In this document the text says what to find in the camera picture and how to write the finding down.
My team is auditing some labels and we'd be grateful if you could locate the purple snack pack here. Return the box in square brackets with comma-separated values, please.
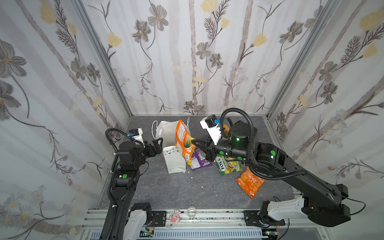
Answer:
[191, 149, 213, 171]

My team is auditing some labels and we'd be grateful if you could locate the large orange snack pack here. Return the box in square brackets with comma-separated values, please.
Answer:
[175, 120, 196, 165]

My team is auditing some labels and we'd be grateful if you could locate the white cartoon paper bag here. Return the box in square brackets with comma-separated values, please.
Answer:
[151, 121, 186, 174]

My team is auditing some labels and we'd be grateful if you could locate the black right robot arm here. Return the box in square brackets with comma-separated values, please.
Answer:
[192, 108, 353, 228]

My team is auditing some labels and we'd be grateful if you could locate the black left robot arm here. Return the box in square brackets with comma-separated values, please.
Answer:
[99, 128, 163, 240]

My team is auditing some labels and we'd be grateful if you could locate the yellow mango snack bag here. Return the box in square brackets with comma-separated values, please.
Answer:
[223, 125, 230, 134]

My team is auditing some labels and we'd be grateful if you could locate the yellow green Fox candy bag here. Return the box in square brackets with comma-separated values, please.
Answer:
[215, 156, 243, 176]

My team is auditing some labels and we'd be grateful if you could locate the orange chips pack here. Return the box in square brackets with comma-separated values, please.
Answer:
[236, 167, 265, 199]

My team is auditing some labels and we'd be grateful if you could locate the clear plastic ball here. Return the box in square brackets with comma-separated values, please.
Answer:
[187, 206, 197, 219]

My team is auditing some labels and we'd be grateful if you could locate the pink toy figure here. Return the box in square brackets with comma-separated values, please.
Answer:
[170, 210, 182, 224]

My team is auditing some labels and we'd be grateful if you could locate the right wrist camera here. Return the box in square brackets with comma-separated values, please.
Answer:
[200, 115, 222, 145]

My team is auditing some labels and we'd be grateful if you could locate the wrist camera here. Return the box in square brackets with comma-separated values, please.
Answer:
[129, 128, 144, 145]
[200, 115, 222, 145]

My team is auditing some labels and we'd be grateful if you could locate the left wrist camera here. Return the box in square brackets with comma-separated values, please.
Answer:
[129, 128, 144, 145]

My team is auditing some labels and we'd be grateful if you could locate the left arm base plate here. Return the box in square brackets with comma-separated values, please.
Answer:
[147, 211, 167, 228]

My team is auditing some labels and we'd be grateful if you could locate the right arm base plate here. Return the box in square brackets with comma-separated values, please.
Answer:
[244, 210, 286, 228]

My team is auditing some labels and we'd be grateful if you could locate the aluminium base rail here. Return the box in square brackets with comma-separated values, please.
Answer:
[81, 209, 323, 230]

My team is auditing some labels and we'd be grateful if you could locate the white vented cable duct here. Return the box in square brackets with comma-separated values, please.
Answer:
[89, 229, 269, 240]

